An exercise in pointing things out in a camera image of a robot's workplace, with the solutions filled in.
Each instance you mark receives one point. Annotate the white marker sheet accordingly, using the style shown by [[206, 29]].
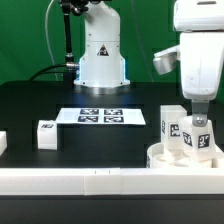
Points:
[[101, 116]]

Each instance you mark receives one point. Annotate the white U-shaped fence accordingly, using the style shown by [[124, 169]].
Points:
[[143, 181]]

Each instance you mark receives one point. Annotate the white round stool seat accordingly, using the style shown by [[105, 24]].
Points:
[[159, 157]]

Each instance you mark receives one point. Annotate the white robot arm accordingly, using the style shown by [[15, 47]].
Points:
[[102, 67]]

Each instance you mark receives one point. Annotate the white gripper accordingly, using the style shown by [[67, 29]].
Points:
[[201, 57]]

